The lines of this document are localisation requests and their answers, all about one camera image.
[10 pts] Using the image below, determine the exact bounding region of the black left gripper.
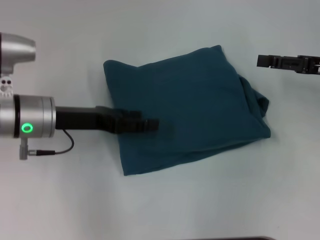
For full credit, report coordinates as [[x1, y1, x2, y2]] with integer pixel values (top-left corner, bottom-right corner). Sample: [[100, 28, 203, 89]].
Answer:
[[54, 105, 160, 135]]

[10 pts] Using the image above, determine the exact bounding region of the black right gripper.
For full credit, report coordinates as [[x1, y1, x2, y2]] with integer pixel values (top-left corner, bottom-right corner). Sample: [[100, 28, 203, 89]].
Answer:
[[256, 54, 320, 76]]

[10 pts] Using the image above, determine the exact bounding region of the teal T-shirt with FREE print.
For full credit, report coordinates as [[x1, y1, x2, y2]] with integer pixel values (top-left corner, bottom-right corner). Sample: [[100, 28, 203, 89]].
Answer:
[[103, 44, 272, 177]]

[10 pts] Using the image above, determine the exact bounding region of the left arm maroon cable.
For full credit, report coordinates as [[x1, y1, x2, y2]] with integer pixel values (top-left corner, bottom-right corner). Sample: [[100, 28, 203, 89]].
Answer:
[[54, 128, 75, 154]]

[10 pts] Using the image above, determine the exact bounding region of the left arm silver plug cable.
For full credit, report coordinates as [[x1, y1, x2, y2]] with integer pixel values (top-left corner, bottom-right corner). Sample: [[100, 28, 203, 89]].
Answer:
[[19, 138, 57, 161]]

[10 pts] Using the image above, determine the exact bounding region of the white bracket with screw holes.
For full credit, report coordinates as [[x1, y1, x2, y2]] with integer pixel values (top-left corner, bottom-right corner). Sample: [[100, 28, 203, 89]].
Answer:
[[0, 76, 14, 99]]

